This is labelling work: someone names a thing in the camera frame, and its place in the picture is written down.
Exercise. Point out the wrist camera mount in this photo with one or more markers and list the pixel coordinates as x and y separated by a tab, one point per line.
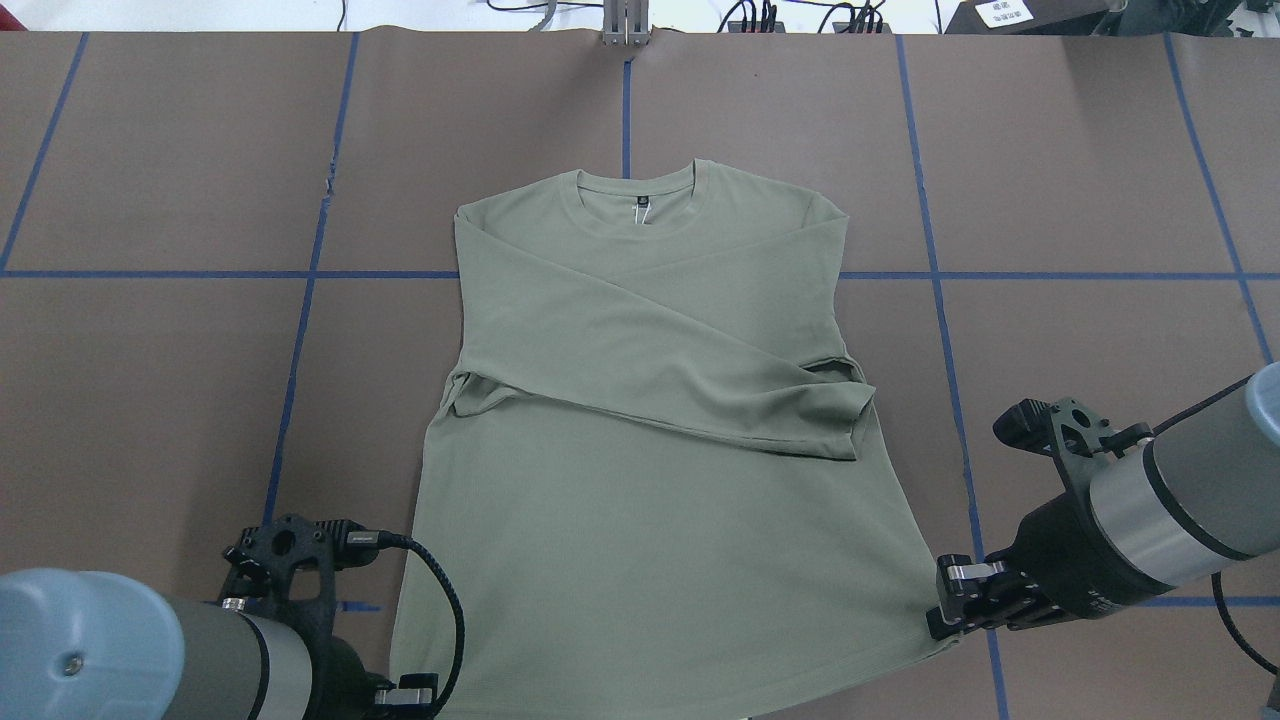
286	570
1080	442

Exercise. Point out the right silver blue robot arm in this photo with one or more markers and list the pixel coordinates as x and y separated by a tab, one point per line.
1145	510

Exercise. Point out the aluminium frame post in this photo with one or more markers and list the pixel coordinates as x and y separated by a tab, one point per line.
626	23

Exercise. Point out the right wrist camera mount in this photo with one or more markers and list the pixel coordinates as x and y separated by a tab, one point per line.
1080	442

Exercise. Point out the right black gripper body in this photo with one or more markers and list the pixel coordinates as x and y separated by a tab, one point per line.
1058	566

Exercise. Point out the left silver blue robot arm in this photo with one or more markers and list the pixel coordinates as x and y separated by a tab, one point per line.
97	645

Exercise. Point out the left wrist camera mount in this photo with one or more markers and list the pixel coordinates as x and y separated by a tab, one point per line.
286	570

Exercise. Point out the green long-sleeve shirt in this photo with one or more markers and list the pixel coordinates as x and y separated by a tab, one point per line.
657	479

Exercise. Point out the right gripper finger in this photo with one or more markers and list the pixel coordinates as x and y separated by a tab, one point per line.
949	620
960	578

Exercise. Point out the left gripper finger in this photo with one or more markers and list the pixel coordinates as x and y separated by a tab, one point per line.
414	693

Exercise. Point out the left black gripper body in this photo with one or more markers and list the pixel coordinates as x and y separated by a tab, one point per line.
347	678

